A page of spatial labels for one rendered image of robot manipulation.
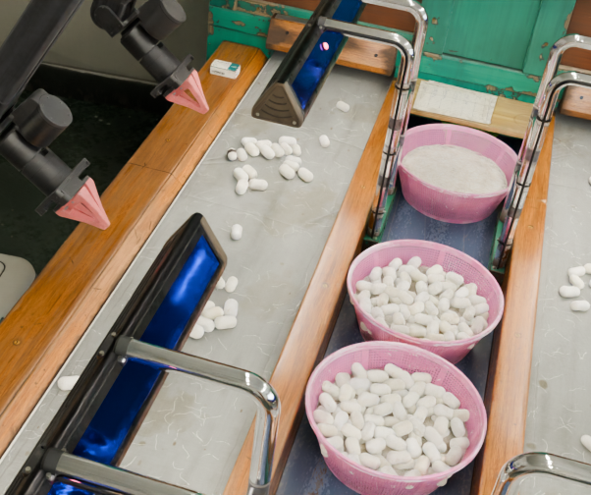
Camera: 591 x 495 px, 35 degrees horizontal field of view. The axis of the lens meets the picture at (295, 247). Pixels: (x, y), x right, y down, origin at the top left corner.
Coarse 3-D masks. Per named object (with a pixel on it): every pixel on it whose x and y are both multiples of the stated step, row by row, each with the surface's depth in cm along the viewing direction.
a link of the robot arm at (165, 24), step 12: (156, 0) 168; (168, 0) 170; (96, 12) 169; (108, 12) 169; (144, 12) 169; (156, 12) 168; (168, 12) 167; (180, 12) 171; (108, 24) 170; (120, 24) 169; (144, 24) 170; (156, 24) 169; (168, 24) 169; (180, 24) 170; (156, 36) 171
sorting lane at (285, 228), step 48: (336, 96) 213; (384, 96) 216; (240, 144) 193; (336, 144) 197; (192, 192) 178; (288, 192) 181; (336, 192) 183; (240, 240) 168; (288, 240) 170; (240, 288) 158; (288, 288) 159; (96, 336) 145; (240, 336) 149; (192, 384) 140; (144, 432) 132; (192, 432) 132; (240, 432) 133; (0, 480) 123; (192, 480) 126
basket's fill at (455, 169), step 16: (448, 144) 203; (416, 160) 196; (432, 160) 197; (448, 160) 197; (464, 160) 199; (480, 160) 199; (416, 176) 192; (432, 176) 194; (448, 176) 193; (464, 176) 194; (480, 176) 194; (496, 176) 196; (464, 192) 188; (480, 192) 190
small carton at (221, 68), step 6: (216, 60) 211; (210, 66) 209; (216, 66) 209; (222, 66) 209; (228, 66) 210; (234, 66) 210; (240, 66) 211; (210, 72) 210; (216, 72) 210; (222, 72) 209; (228, 72) 209; (234, 72) 208; (234, 78) 209
